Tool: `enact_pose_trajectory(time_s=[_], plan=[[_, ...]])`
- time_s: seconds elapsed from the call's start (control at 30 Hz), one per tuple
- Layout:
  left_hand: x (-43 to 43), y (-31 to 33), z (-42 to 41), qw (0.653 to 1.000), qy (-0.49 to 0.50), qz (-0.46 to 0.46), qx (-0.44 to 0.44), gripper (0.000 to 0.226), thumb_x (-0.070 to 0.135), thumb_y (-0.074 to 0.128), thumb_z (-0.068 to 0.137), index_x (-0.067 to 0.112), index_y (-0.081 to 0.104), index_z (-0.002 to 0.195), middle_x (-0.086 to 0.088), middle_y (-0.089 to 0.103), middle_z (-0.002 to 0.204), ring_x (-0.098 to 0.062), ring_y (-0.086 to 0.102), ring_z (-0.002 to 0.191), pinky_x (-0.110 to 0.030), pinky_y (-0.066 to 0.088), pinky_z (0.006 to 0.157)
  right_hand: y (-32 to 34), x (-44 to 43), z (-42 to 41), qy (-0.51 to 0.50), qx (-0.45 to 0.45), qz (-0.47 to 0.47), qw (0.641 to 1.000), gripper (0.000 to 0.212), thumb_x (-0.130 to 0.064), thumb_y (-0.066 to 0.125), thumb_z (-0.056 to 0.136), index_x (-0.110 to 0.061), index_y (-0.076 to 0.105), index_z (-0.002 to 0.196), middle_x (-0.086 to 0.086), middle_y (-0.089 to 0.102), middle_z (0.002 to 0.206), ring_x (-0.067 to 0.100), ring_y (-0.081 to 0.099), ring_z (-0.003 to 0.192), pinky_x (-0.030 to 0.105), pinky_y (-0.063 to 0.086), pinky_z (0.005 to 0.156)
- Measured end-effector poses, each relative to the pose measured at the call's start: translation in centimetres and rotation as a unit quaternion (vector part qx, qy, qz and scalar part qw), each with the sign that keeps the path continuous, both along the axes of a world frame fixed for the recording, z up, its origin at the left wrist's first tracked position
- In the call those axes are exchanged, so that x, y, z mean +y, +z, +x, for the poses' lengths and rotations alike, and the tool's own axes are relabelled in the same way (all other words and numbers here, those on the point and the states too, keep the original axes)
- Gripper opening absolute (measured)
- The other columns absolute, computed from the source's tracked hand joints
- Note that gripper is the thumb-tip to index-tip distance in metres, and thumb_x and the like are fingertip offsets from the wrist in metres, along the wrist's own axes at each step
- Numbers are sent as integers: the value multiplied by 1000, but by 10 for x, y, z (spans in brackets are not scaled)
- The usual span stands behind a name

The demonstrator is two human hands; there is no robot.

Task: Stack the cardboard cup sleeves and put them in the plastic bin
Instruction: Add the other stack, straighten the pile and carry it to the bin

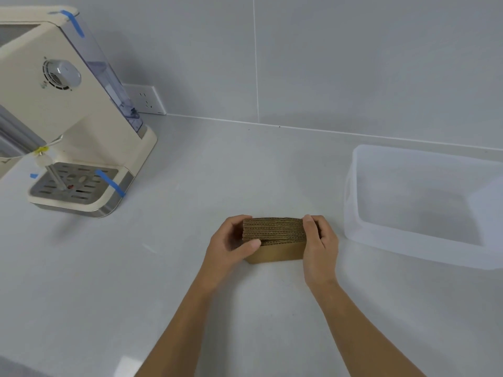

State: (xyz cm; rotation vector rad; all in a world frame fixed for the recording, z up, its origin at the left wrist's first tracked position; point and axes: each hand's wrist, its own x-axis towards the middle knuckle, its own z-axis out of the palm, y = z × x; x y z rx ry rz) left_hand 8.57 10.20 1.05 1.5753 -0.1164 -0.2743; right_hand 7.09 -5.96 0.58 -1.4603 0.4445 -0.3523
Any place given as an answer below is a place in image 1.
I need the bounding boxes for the person's left forearm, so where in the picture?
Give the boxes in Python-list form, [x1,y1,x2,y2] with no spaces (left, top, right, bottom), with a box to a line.
[135,271,226,377]

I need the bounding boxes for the cream water dispenser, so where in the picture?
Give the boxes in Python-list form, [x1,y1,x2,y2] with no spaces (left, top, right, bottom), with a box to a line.
[0,6,158,218]

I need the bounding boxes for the clear water tank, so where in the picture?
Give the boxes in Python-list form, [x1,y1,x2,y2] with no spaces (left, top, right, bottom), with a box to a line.
[59,15,144,133]

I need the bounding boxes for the person's left hand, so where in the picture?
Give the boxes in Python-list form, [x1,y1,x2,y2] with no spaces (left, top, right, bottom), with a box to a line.
[200,215,262,286]

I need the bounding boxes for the metal drip tray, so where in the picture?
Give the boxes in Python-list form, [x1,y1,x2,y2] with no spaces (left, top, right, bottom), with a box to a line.
[30,162,119,204]

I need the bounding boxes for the white wall socket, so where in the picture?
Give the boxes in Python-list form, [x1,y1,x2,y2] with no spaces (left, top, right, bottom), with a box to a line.
[122,84,167,115]

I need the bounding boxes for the clear plastic storage bin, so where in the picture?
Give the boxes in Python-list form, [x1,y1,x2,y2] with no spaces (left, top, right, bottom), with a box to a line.
[343,144,503,270]

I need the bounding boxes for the stack of brown cardboard sleeves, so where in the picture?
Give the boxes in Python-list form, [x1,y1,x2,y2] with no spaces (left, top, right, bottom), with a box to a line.
[242,217,308,265]

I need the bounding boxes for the grey dispenser knob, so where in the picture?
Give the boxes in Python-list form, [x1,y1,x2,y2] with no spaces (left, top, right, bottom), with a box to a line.
[42,59,82,91]

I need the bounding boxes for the blue tape strip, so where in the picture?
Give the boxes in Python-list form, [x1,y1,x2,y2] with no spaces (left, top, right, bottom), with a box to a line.
[48,10,85,38]
[95,169,126,198]

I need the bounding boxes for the person's right hand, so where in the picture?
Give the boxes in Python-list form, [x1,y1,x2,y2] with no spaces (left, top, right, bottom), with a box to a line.
[302,214,339,290]

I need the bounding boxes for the person's right forearm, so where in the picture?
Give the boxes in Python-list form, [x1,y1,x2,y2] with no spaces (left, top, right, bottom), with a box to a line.
[307,279,427,377]

